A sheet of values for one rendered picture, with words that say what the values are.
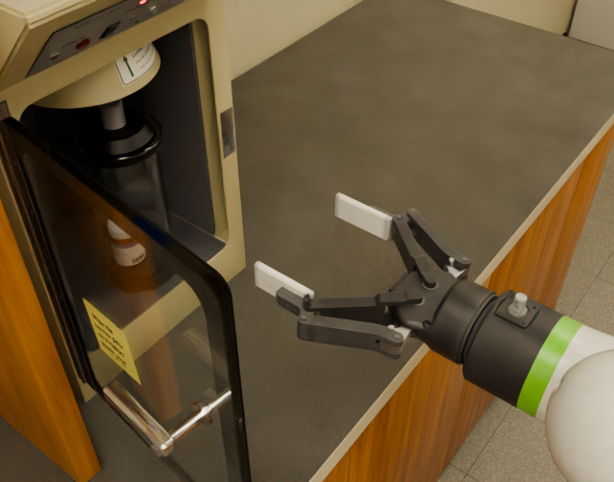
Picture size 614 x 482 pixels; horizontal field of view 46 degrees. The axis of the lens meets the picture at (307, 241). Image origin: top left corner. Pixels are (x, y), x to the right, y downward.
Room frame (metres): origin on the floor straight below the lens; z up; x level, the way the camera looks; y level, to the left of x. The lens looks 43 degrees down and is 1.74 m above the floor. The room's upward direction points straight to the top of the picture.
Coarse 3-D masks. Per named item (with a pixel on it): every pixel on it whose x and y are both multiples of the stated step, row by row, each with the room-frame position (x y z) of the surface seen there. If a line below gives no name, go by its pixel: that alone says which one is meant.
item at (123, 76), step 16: (144, 48) 0.74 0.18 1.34; (112, 64) 0.70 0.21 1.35; (128, 64) 0.71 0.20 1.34; (144, 64) 0.73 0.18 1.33; (80, 80) 0.68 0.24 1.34; (96, 80) 0.68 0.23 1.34; (112, 80) 0.69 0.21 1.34; (128, 80) 0.70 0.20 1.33; (144, 80) 0.71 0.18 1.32; (48, 96) 0.67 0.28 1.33; (64, 96) 0.67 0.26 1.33; (80, 96) 0.67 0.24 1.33; (96, 96) 0.67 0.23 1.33; (112, 96) 0.68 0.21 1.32
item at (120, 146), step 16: (96, 112) 0.75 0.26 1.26; (112, 112) 0.71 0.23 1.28; (128, 112) 0.75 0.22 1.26; (80, 128) 0.72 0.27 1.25; (96, 128) 0.72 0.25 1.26; (112, 128) 0.71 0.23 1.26; (128, 128) 0.72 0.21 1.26; (144, 128) 0.72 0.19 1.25; (80, 144) 0.70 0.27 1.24; (96, 144) 0.69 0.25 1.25; (112, 144) 0.69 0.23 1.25; (128, 144) 0.69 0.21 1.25
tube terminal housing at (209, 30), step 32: (192, 0) 0.76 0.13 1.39; (224, 0) 0.80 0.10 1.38; (128, 32) 0.69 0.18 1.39; (160, 32) 0.72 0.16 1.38; (224, 32) 0.80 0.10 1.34; (64, 64) 0.62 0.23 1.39; (96, 64) 0.65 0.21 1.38; (224, 64) 0.79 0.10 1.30; (0, 96) 0.56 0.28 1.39; (32, 96) 0.59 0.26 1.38; (224, 96) 0.79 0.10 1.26; (0, 160) 0.55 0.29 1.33; (224, 160) 0.78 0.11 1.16; (0, 192) 0.56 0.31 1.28; (224, 192) 0.78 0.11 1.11; (224, 224) 0.81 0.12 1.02; (32, 256) 0.55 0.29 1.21; (224, 256) 0.77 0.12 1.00; (64, 352) 0.55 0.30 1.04
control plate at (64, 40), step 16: (128, 0) 0.58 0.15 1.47; (160, 0) 0.64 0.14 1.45; (176, 0) 0.68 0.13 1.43; (96, 16) 0.56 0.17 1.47; (112, 16) 0.58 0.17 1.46; (128, 16) 0.62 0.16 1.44; (144, 16) 0.65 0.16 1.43; (64, 32) 0.53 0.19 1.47; (80, 32) 0.56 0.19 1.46; (96, 32) 0.59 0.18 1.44; (48, 48) 0.53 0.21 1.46; (64, 48) 0.56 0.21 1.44; (48, 64) 0.57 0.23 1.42
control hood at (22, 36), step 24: (0, 0) 0.50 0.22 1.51; (24, 0) 0.50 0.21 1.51; (48, 0) 0.50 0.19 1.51; (72, 0) 0.51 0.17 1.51; (96, 0) 0.53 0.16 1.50; (120, 0) 0.57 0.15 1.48; (0, 24) 0.50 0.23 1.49; (24, 24) 0.48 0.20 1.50; (48, 24) 0.50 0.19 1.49; (0, 48) 0.51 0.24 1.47; (24, 48) 0.50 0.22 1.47; (0, 72) 0.51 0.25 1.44; (24, 72) 0.54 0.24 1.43
